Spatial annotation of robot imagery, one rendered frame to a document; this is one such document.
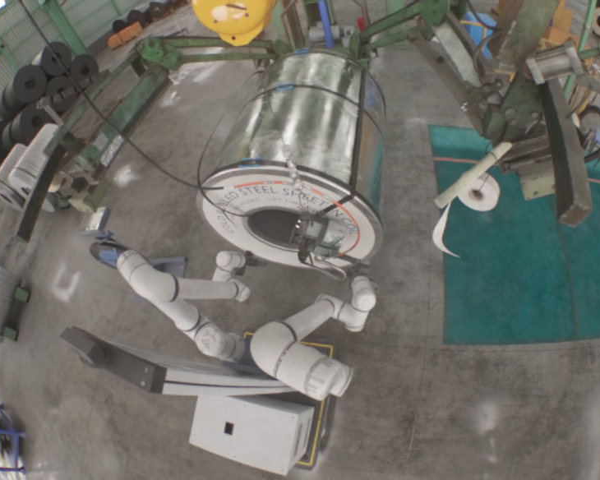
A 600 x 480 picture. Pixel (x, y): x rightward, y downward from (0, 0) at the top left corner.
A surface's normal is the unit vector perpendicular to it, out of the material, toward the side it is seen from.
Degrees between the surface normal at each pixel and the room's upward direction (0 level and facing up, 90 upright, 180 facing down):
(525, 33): 90
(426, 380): 0
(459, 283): 0
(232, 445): 0
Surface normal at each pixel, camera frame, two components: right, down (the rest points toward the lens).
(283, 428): -0.22, -0.48
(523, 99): -0.21, 0.87
